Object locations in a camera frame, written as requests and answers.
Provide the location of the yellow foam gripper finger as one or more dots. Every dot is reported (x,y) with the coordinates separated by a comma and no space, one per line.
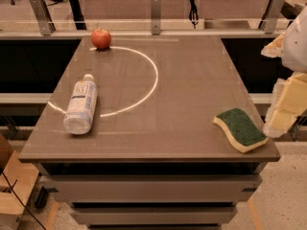
(273,49)
(289,100)

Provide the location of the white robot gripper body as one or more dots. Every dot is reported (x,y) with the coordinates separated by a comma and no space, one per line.
(295,47)

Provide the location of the green and yellow sponge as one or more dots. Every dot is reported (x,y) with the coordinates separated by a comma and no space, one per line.
(240,130)

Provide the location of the clear plastic water bottle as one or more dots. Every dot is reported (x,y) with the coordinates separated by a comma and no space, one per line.
(79,115)

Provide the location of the grey drawer cabinet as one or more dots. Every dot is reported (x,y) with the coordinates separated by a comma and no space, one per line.
(153,158)

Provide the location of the red apple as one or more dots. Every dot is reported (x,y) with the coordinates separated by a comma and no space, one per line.
(101,38)

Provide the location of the black table leg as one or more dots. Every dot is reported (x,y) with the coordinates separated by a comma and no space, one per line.
(77,14)

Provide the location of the wooden box at left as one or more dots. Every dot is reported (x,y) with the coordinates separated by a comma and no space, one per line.
(17,181)

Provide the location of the right metal railing bracket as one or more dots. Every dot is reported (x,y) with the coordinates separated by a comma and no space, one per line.
(272,16)

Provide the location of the metal railing bracket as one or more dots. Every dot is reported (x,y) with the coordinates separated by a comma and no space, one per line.
(42,18)
(272,16)
(156,16)

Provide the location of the middle metal railing bracket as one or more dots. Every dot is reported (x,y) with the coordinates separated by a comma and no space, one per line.
(156,16)

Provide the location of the left metal railing bracket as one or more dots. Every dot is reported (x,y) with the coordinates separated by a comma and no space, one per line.
(42,18)

